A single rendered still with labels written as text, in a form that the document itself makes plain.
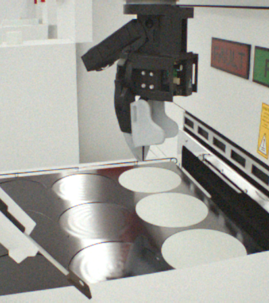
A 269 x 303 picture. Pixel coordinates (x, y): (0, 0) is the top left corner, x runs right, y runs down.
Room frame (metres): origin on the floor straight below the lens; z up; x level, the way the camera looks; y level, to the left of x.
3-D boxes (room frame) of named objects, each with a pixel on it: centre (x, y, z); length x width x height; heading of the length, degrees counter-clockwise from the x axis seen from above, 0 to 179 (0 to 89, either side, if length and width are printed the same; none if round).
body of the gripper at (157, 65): (0.52, -0.03, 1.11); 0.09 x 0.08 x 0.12; 56
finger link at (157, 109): (0.54, -0.03, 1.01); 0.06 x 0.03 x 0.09; 56
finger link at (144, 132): (0.51, -0.02, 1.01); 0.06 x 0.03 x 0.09; 56
